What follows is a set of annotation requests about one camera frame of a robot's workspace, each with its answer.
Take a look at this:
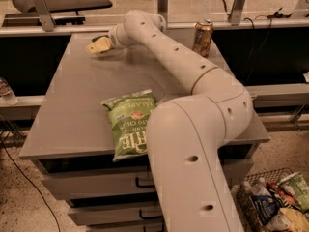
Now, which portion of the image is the green and yellow sponge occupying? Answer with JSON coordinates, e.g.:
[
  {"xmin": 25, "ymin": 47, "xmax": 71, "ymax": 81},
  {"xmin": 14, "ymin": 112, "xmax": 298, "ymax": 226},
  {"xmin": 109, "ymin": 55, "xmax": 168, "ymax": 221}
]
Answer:
[{"xmin": 91, "ymin": 35, "xmax": 109, "ymax": 43}]

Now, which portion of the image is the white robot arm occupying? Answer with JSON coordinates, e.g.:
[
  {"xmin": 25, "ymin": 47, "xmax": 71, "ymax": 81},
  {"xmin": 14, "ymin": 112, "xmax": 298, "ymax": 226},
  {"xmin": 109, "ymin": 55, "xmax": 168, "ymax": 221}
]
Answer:
[{"xmin": 87, "ymin": 10, "xmax": 254, "ymax": 232}]

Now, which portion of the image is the orange soda can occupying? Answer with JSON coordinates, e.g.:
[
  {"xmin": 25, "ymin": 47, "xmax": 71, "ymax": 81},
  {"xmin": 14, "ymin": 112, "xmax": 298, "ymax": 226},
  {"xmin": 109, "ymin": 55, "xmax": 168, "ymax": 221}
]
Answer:
[{"xmin": 192, "ymin": 20, "xmax": 213, "ymax": 57}]

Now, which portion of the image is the green kettle chips bag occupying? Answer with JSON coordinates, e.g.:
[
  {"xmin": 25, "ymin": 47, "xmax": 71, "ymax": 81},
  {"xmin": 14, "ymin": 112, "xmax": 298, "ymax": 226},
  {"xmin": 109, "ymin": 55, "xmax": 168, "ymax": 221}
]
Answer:
[{"xmin": 100, "ymin": 89, "xmax": 155, "ymax": 162}]

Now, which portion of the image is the clear plastic water bottle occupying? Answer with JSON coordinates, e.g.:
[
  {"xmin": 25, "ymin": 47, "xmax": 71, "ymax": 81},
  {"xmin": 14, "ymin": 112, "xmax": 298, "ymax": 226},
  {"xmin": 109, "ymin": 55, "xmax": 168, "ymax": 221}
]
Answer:
[{"xmin": 0, "ymin": 77, "xmax": 17, "ymax": 105}]

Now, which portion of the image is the plastic bottle in basket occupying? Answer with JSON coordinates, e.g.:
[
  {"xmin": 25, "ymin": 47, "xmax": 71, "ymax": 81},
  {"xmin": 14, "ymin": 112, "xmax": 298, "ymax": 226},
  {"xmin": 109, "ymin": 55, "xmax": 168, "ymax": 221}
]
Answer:
[{"xmin": 241, "ymin": 178, "xmax": 270, "ymax": 196}]

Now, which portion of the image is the red snack bag in basket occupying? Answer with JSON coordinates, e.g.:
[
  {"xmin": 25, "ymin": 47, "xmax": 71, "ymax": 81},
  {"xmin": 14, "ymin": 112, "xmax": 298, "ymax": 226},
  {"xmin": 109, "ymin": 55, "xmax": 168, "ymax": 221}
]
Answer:
[{"xmin": 267, "ymin": 182, "xmax": 296, "ymax": 207}]

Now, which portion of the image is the blue snack bag in basket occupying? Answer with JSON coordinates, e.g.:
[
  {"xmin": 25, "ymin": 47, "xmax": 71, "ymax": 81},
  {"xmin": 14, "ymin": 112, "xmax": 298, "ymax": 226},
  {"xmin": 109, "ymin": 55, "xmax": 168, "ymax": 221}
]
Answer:
[{"xmin": 251, "ymin": 195, "xmax": 279, "ymax": 225}]

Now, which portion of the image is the green snack bag in basket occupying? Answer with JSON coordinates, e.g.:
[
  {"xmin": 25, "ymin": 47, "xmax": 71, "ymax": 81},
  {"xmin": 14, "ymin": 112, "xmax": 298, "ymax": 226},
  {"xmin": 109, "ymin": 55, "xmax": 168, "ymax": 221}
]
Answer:
[{"xmin": 278, "ymin": 172, "xmax": 309, "ymax": 212}]

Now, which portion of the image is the yellow snack bag in basket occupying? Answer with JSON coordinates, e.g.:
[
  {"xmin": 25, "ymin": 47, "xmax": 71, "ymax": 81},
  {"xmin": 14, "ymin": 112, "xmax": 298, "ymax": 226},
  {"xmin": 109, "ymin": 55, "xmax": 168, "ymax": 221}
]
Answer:
[{"xmin": 266, "ymin": 208, "xmax": 309, "ymax": 232}]

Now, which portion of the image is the left metal bracket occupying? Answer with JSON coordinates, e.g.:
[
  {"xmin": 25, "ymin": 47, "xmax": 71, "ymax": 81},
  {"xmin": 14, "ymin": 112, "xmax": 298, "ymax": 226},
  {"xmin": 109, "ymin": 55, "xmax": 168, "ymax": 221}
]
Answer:
[{"xmin": 33, "ymin": 0, "xmax": 55, "ymax": 32}]

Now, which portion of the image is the metal bracket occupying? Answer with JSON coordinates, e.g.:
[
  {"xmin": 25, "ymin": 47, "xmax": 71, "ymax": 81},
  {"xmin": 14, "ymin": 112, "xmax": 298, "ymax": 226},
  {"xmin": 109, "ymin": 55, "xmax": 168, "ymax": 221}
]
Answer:
[
  {"xmin": 33, "ymin": 0, "xmax": 55, "ymax": 32},
  {"xmin": 228, "ymin": 0, "xmax": 245, "ymax": 25},
  {"xmin": 157, "ymin": 0, "xmax": 168, "ymax": 19}
]

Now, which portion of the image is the middle metal bracket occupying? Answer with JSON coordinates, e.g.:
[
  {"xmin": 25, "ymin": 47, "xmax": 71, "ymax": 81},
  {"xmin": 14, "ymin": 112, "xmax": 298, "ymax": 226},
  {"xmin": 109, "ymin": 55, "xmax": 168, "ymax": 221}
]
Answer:
[{"xmin": 157, "ymin": 0, "xmax": 168, "ymax": 19}]

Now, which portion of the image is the right metal bracket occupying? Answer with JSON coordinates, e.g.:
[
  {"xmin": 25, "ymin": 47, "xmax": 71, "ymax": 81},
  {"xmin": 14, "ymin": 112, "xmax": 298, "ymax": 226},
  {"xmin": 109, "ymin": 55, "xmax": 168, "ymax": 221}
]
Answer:
[{"xmin": 228, "ymin": 0, "xmax": 245, "ymax": 25}]

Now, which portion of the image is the black floor cable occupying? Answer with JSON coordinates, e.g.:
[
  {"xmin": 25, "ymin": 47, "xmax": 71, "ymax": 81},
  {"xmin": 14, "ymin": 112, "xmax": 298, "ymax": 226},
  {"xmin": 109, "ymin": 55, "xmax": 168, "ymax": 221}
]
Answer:
[{"xmin": 0, "ymin": 135, "xmax": 62, "ymax": 232}]

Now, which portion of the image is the black top drawer handle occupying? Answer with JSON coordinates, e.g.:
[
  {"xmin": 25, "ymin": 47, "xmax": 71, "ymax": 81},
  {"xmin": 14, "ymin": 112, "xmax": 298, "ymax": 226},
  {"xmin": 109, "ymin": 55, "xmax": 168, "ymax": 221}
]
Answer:
[{"xmin": 135, "ymin": 177, "xmax": 155, "ymax": 189}]

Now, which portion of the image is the black drawer handle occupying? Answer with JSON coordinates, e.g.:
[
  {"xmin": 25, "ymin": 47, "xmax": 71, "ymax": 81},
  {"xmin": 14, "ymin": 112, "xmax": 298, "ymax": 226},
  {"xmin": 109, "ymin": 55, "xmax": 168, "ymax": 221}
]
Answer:
[
  {"xmin": 135, "ymin": 177, "xmax": 155, "ymax": 189},
  {"xmin": 142, "ymin": 224, "xmax": 165, "ymax": 232},
  {"xmin": 139, "ymin": 210, "xmax": 163, "ymax": 220}
]

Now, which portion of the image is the black middle drawer handle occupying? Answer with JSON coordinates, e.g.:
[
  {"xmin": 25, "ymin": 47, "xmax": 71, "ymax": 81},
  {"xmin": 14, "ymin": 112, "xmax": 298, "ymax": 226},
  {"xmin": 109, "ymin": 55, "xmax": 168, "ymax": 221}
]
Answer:
[{"xmin": 139, "ymin": 210, "xmax": 163, "ymax": 220}]

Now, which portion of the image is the black bottom drawer handle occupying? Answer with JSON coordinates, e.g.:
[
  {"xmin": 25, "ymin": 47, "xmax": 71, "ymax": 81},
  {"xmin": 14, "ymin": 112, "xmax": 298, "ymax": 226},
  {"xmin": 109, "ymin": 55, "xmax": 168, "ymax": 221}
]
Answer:
[{"xmin": 142, "ymin": 224, "xmax": 165, "ymax": 232}]

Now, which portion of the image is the wire basket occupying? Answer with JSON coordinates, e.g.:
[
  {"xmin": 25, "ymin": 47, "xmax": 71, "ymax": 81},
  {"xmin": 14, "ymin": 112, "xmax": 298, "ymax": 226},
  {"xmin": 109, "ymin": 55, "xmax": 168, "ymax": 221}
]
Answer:
[{"xmin": 236, "ymin": 168, "xmax": 293, "ymax": 232}]

